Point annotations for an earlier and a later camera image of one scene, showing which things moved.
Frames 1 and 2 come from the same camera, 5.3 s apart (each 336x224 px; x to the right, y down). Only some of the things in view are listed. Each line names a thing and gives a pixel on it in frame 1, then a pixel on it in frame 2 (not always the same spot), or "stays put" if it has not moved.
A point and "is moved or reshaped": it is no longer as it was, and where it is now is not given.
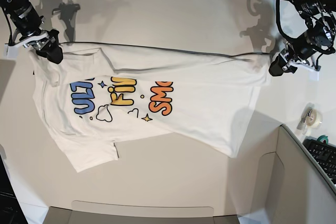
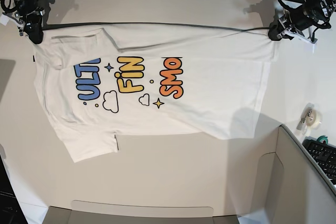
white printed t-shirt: [91, 98] is moved or reshaped
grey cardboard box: [273, 177] stays put
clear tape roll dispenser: [311, 117] stays put
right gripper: [300, 55] -> [292, 22]
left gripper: [38, 41] -> [20, 20]
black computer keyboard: [324, 153] stays put
